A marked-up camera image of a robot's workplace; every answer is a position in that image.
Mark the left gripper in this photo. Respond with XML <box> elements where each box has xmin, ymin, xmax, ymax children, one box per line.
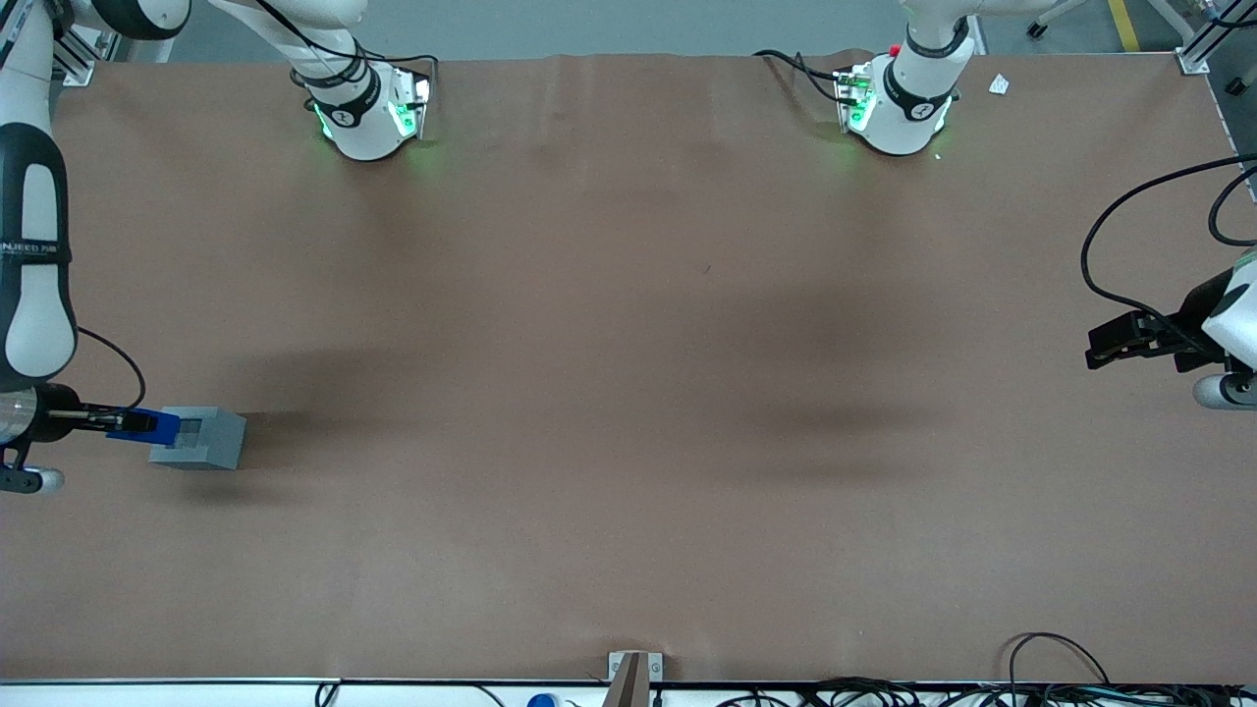
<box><xmin>1084</xmin><ymin>249</ymin><xmax>1257</xmax><ymax>375</ymax></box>

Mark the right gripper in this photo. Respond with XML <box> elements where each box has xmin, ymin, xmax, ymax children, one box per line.
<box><xmin>0</xmin><ymin>383</ymin><xmax>160</xmax><ymax>446</ymax></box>

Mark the blue plastic part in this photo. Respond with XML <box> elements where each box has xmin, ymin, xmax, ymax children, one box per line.
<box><xmin>106</xmin><ymin>407</ymin><xmax>184</xmax><ymax>445</ymax></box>

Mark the gray square base block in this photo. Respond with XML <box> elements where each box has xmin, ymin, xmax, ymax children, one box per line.
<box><xmin>148</xmin><ymin>406</ymin><xmax>247</xmax><ymax>471</ymax></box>

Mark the brown paper table cover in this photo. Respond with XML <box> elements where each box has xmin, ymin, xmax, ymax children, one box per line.
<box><xmin>0</xmin><ymin>51</ymin><xmax>1257</xmax><ymax>685</ymax></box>

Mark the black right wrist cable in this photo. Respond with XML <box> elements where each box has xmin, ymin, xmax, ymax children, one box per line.
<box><xmin>75</xmin><ymin>327</ymin><xmax>148</xmax><ymax>411</ymax></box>

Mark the long black left wrist cable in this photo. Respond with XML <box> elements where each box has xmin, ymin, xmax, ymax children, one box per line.
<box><xmin>1080</xmin><ymin>152</ymin><xmax>1257</xmax><ymax>340</ymax></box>

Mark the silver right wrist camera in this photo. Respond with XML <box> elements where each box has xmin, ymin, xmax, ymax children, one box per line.
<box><xmin>0</xmin><ymin>447</ymin><xmax>67</xmax><ymax>495</ymax></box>

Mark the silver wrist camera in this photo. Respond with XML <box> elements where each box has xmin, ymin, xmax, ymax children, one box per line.
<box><xmin>1192</xmin><ymin>372</ymin><xmax>1257</xmax><ymax>410</ymax></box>
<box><xmin>0</xmin><ymin>447</ymin><xmax>67</xmax><ymax>495</ymax></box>

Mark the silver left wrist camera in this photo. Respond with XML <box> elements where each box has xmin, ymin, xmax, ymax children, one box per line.
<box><xmin>1192</xmin><ymin>372</ymin><xmax>1257</xmax><ymax>410</ymax></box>

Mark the short black looped cable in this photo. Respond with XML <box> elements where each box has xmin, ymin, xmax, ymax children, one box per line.
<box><xmin>1207</xmin><ymin>165</ymin><xmax>1257</xmax><ymax>247</ymax></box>

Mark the black cable loop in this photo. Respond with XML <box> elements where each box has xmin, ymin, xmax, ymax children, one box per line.
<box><xmin>1008</xmin><ymin>631</ymin><xmax>1112</xmax><ymax>688</ymax></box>

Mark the aluminium frame post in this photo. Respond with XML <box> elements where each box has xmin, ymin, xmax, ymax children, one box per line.
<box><xmin>0</xmin><ymin>0</ymin><xmax>129</xmax><ymax>87</ymax></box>
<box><xmin>1176</xmin><ymin>0</ymin><xmax>1257</xmax><ymax>77</ymax></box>

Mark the black left arm base cable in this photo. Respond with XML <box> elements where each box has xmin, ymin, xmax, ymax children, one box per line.
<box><xmin>752</xmin><ymin>48</ymin><xmax>857</xmax><ymax>105</ymax></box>

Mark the black arm base cable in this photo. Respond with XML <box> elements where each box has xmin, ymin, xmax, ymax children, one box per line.
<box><xmin>752</xmin><ymin>48</ymin><xmax>857</xmax><ymax>105</ymax></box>
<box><xmin>255</xmin><ymin>0</ymin><xmax>440</xmax><ymax>111</ymax></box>

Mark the black cable bundle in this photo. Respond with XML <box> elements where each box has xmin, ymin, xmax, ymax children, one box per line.
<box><xmin>722</xmin><ymin>676</ymin><xmax>1257</xmax><ymax>707</ymax></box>

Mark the black right arm base cable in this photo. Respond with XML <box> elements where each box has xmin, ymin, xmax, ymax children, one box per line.
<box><xmin>255</xmin><ymin>0</ymin><xmax>440</xmax><ymax>111</ymax></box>

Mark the gray camera mount bracket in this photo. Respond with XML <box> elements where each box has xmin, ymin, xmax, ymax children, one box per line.
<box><xmin>608</xmin><ymin>650</ymin><xmax>665</xmax><ymax>707</ymax></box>

